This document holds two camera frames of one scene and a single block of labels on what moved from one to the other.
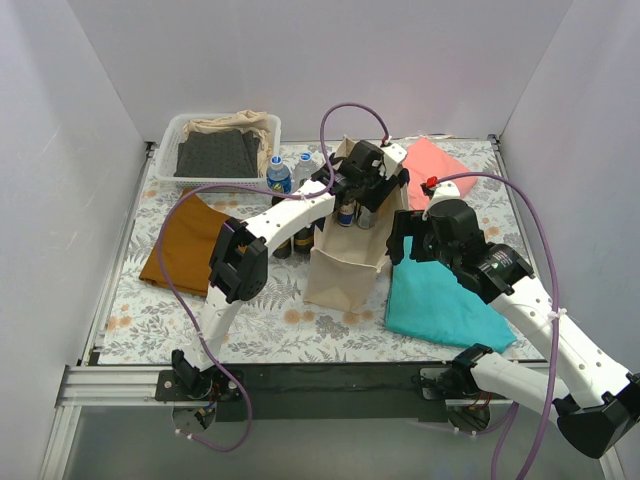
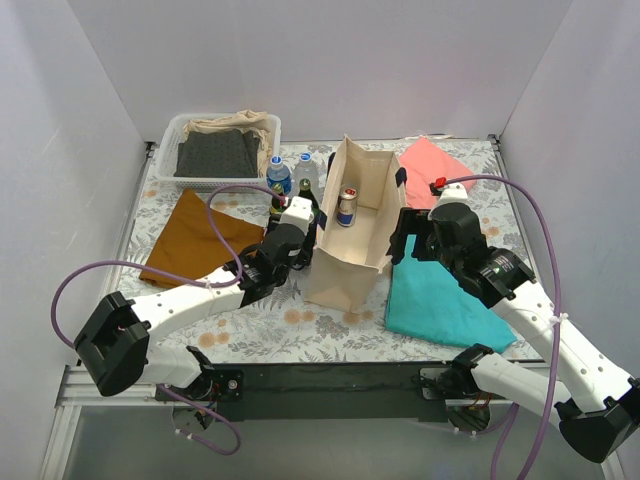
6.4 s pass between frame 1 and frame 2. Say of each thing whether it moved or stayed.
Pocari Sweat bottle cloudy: stayed
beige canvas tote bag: stayed
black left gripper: moved
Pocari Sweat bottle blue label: stayed
